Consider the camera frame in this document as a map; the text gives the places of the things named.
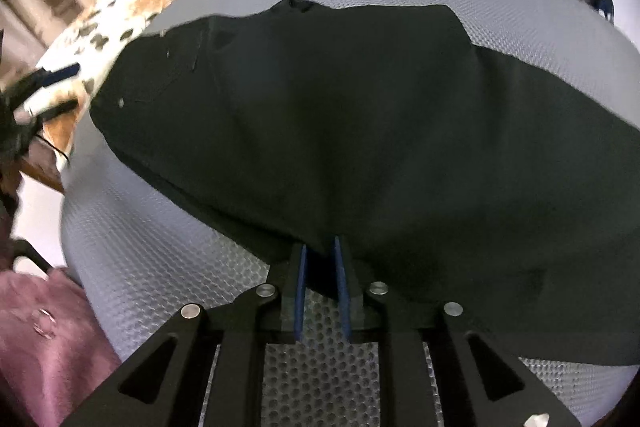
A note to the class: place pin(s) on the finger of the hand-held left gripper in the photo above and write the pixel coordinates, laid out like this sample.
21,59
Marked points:
62,72
50,111

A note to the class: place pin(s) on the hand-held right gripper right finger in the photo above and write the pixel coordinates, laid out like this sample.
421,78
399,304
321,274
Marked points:
342,287

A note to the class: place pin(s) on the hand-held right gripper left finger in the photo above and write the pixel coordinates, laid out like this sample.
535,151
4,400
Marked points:
299,292

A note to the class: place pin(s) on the black pants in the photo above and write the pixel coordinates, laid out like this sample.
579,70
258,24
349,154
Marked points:
325,132

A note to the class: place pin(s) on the brown wooden board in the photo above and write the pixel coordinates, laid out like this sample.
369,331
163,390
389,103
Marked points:
42,172

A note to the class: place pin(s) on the orange patterned cloth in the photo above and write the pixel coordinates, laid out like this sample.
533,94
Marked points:
125,12

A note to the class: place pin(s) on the grey mattress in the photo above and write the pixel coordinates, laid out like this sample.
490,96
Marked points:
150,257

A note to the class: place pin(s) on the pink garment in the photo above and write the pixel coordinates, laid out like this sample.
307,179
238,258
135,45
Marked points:
45,357

